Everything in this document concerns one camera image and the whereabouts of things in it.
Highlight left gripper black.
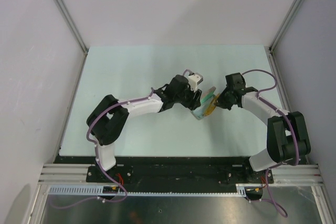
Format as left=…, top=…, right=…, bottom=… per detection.
left=174, top=83, right=202, bottom=111

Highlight blue cleaning cloth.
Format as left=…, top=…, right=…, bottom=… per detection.
left=193, top=105, right=209, bottom=120

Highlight grey glasses case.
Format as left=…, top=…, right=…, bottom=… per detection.
left=191, top=86, right=217, bottom=116

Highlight orange sunglasses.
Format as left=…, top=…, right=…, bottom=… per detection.
left=204, top=94, right=220, bottom=116

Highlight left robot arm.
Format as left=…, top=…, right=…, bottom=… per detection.
left=86, top=72, right=203, bottom=182

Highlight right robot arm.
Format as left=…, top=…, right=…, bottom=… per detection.
left=214, top=72, right=311, bottom=183

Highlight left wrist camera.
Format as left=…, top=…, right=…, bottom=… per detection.
left=187, top=73, right=203, bottom=92

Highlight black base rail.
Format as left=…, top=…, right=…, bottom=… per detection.
left=54, top=156, right=274, bottom=193

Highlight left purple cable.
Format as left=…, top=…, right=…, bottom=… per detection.
left=49, top=69, right=195, bottom=210

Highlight right aluminium frame post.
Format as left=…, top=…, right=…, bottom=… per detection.
left=268, top=0, right=305, bottom=52

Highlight aluminium frame post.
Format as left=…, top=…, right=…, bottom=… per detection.
left=53, top=0, right=88, bottom=56
left=268, top=0, right=305, bottom=52

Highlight grey slotted cable duct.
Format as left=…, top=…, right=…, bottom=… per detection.
left=47, top=184, right=263, bottom=198

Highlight left aluminium frame post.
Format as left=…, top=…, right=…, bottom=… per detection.
left=53, top=0, right=88, bottom=56

